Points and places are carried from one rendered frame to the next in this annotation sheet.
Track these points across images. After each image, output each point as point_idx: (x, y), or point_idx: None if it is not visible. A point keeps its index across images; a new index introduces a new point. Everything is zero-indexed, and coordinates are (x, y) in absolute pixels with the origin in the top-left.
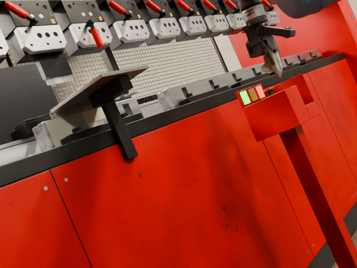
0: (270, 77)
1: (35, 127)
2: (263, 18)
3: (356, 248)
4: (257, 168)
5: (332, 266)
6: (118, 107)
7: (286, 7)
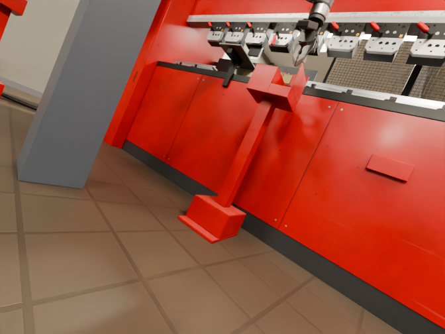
0: (417, 107)
1: None
2: (312, 15)
3: (320, 284)
4: (292, 144)
5: (289, 259)
6: None
7: None
